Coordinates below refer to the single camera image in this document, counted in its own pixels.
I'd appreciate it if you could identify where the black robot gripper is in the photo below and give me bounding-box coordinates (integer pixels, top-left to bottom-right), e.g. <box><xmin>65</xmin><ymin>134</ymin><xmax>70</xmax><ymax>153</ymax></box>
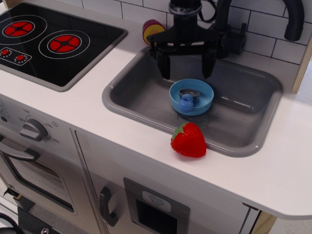
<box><xmin>147</xmin><ymin>7</ymin><xmax>218</xmax><ymax>79</ymax></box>

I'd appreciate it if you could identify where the grey spoon with blue handle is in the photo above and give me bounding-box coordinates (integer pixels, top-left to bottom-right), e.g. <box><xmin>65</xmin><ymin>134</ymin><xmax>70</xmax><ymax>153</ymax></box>
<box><xmin>178</xmin><ymin>89</ymin><xmax>200</xmax><ymax>113</ymax></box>

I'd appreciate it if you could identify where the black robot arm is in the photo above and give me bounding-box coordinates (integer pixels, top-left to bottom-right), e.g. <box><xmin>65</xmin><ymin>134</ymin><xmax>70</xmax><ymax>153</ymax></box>
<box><xmin>147</xmin><ymin>0</ymin><xmax>219</xmax><ymax>79</ymax></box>

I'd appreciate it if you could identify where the light blue plastic bowl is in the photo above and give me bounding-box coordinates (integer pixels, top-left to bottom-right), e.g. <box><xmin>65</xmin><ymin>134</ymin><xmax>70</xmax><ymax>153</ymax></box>
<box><xmin>169</xmin><ymin>78</ymin><xmax>214</xmax><ymax>116</ymax></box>

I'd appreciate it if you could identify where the grey plastic sink basin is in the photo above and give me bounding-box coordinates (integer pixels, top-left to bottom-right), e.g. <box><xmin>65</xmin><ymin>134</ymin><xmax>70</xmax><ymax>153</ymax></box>
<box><xmin>102</xmin><ymin>48</ymin><xmax>283</xmax><ymax>157</ymax></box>

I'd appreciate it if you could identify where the black toy faucet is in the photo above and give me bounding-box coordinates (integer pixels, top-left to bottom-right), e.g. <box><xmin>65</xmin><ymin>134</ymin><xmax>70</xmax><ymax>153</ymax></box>
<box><xmin>198</xmin><ymin>0</ymin><xmax>304</xmax><ymax>59</ymax></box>

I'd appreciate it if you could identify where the yellow and magenta toy can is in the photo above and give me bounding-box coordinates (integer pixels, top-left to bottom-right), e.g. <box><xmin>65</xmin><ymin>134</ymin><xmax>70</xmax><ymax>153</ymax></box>
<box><xmin>142</xmin><ymin>19</ymin><xmax>166</xmax><ymax>45</ymax></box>

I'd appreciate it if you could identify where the red toy strawberry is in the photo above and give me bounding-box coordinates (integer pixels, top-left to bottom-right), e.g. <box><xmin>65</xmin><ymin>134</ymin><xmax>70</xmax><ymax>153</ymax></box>
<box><xmin>171</xmin><ymin>122</ymin><xmax>207</xmax><ymax>158</ymax></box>

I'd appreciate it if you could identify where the black toy stovetop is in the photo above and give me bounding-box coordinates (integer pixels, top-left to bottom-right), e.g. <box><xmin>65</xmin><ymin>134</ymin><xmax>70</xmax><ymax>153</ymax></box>
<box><xmin>0</xmin><ymin>3</ymin><xmax>127</xmax><ymax>92</ymax></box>

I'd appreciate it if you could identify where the grey ice dispenser panel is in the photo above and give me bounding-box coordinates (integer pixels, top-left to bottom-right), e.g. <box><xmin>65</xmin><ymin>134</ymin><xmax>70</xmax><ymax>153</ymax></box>
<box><xmin>123</xmin><ymin>178</ymin><xmax>190</xmax><ymax>234</ymax></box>

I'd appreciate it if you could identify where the grey oven knob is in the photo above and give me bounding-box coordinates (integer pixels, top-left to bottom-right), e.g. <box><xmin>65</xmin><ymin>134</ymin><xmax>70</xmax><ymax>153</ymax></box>
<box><xmin>19</xmin><ymin>118</ymin><xmax>48</xmax><ymax>141</ymax></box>

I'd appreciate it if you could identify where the oven door with window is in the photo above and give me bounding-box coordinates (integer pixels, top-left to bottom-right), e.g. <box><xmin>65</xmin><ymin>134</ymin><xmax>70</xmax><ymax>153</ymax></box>
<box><xmin>0</xmin><ymin>126</ymin><xmax>98</xmax><ymax>234</ymax></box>

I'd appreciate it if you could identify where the grey cabinet door handle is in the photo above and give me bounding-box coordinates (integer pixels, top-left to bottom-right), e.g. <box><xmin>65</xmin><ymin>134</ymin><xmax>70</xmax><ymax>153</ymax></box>
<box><xmin>99</xmin><ymin>187</ymin><xmax>118</xmax><ymax>227</ymax></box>

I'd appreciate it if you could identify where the grey oven door handle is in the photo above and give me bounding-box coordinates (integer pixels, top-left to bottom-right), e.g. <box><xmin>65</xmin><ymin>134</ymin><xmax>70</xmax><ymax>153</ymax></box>
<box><xmin>0</xmin><ymin>141</ymin><xmax>40</xmax><ymax>161</ymax></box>

